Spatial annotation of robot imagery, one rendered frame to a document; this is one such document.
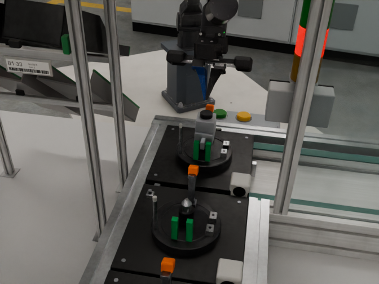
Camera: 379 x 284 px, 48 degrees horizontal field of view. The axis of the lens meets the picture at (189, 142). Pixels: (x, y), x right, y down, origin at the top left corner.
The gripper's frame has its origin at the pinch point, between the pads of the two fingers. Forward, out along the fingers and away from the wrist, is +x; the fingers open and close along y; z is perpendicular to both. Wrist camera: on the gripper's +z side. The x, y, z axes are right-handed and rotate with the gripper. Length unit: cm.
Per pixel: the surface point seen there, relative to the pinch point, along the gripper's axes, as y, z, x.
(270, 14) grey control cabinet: 18, -303, -89
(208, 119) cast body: 0.9, -3.9, 7.7
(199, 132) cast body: -1.0, -4.3, 11.0
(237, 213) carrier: 10.0, 5.1, 26.7
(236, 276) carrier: 11.1, 21.2, 34.1
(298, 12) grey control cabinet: 41, -297, -91
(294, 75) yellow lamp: 17.1, 15.8, -2.1
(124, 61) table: -44, -79, -11
